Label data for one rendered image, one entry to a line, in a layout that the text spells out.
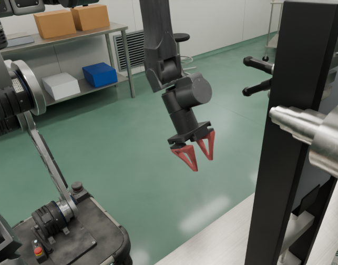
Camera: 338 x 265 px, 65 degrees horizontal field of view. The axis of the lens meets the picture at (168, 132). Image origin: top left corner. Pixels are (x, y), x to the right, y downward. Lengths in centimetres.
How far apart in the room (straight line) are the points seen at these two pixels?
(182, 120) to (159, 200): 145
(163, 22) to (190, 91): 15
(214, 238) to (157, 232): 116
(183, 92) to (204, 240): 36
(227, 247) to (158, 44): 49
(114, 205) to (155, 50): 160
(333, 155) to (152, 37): 45
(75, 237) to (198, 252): 104
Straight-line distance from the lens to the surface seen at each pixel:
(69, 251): 158
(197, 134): 63
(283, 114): 29
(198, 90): 57
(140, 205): 202
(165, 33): 60
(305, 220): 57
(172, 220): 190
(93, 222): 168
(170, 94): 62
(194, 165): 65
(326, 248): 76
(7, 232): 40
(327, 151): 25
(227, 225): 74
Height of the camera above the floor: 148
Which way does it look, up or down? 33 degrees down
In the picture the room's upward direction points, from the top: 5 degrees counter-clockwise
